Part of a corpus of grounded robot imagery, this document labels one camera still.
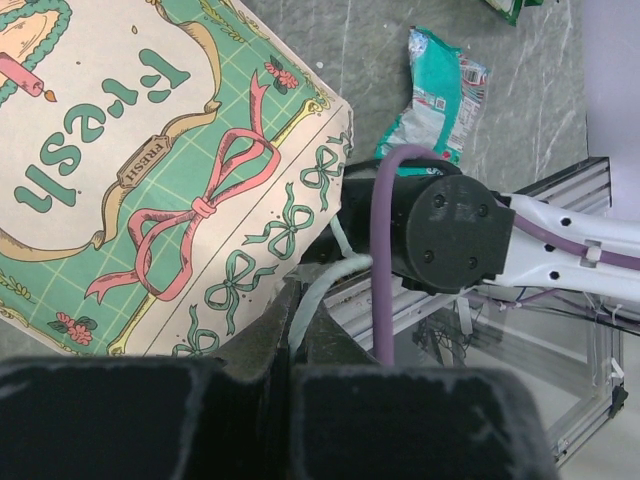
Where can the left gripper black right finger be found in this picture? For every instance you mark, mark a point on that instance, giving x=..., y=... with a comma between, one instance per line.
x=351, y=418

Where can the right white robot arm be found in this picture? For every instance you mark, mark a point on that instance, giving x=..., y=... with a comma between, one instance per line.
x=450, y=232

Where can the green paper bag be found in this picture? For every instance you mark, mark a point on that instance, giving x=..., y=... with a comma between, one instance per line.
x=164, y=164

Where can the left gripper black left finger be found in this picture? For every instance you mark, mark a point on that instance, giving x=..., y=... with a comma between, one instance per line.
x=214, y=416

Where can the teal white snack packet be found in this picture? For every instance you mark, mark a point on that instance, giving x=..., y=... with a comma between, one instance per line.
x=448, y=90

